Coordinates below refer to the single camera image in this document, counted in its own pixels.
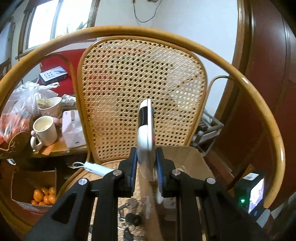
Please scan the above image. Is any bunch of keys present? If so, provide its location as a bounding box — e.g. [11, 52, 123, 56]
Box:
[117, 198, 142, 240]

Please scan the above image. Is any brown cardboard box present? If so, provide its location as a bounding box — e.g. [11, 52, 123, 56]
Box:
[138, 147, 205, 240]

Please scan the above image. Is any white remote control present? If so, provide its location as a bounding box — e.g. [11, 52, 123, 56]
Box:
[136, 98, 164, 204]

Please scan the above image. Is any cardboard box of oranges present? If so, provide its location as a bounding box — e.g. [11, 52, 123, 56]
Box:
[10, 170, 57, 215]

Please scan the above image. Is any wooden side table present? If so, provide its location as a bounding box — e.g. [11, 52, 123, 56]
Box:
[29, 130, 87, 158]

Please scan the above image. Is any white tissue box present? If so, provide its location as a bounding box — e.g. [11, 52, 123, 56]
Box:
[62, 110, 86, 149]

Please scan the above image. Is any cream ceramic mug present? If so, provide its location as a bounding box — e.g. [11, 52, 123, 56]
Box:
[30, 116, 58, 151]

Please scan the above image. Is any paper cup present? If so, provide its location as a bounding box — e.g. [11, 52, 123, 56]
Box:
[39, 96, 62, 118]

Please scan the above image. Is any plastic bag of oranges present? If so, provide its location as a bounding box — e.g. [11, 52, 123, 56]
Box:
[1, 81, 60, 144]

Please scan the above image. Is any red cushion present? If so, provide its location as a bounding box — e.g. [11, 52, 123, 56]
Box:
[39, 48, 87, 96]

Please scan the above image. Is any blue white small box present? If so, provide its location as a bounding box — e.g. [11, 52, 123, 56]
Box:
[39, 66, 68, 85]

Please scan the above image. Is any rattan wicker chair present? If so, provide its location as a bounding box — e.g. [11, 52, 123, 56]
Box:
[0, 25, 286, 241]

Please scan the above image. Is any window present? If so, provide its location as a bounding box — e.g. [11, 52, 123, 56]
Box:
[16, 0, 100, 60]

